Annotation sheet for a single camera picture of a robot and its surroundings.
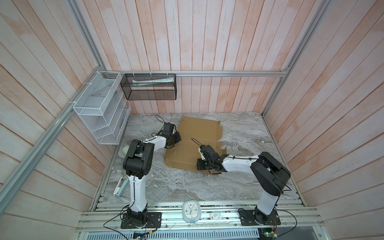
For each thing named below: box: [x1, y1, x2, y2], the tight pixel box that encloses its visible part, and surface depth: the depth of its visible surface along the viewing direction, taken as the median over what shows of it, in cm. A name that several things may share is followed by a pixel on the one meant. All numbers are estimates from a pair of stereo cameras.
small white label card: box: [210, 212, 222, 220], surface depth 76 cm
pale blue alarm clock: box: [182, 200, 202, 223], surface depth 76 cm
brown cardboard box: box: [164, 116, 227, 171], surface depth 111 cm
